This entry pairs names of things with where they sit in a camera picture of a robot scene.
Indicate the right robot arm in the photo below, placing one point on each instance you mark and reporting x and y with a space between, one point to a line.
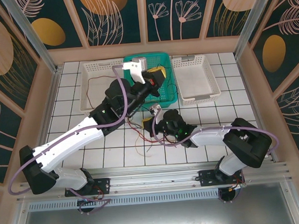
209 138

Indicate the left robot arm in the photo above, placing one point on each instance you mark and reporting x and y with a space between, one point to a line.
65 145

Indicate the large white plastic basket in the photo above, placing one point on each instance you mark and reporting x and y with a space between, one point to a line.
105 94

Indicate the teal plastic basket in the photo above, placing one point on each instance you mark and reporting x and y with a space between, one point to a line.
168 102

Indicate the small white plastic basket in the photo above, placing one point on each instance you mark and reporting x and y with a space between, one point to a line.
196 81

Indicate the grey metal sheet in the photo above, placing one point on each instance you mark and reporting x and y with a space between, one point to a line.
156 218

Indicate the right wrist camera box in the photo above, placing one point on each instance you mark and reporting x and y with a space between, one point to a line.
155 109

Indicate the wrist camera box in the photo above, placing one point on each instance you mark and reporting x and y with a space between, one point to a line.
136 69
155 109

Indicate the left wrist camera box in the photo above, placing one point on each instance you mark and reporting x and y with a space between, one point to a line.
136 69

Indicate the aluminium mounting rail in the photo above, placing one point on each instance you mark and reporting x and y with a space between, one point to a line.
156 177

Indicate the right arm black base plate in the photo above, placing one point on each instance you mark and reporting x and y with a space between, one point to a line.
206 177

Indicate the aluminium side rail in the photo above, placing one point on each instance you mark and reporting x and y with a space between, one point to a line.
251 98
51 102

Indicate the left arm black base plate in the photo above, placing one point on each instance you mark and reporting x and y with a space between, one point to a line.
103 183

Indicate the aluminium frame post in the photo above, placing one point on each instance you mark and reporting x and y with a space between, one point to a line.
31 35
251 22

